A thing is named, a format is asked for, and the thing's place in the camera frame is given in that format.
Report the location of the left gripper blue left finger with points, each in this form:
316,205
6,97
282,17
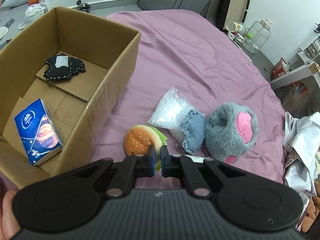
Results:
150,159

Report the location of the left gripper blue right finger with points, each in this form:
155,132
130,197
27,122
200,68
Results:
165,161

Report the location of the plush hamburger toy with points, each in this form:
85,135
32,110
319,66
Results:
140,137

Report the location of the blue denim pouch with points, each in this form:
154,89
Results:
193,130

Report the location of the clear bag white beads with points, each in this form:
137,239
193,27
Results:
170,112

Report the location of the grey plush paw slipper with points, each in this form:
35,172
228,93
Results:
230,131

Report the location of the blue tissue pack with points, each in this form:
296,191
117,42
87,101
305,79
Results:
39,136

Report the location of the brown cardboard box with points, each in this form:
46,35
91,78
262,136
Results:
80,106

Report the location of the black felt pouch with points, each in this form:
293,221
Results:
63,67

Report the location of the small white plastic bag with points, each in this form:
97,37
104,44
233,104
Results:
197,159

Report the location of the person's left hand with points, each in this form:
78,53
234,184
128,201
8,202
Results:
9,226

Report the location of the pink bed sheet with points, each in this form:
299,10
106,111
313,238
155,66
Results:
180,48

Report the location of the white crumpled cloth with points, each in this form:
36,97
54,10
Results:
301,143

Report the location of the red basket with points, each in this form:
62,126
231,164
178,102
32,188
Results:
279,69

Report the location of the white paper cup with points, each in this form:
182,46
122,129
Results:
236,28

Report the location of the orange brown blanket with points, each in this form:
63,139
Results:
312,211

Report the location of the clear plastic water jug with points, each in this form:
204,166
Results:
257,35

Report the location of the grey sneakers pair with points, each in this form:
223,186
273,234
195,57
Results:
84,7

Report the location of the white desk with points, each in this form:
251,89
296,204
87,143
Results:
310,68

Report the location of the white drawer organizer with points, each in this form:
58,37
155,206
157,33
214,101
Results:
310,47

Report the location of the black framed cardboard tray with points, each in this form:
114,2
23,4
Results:
231,10

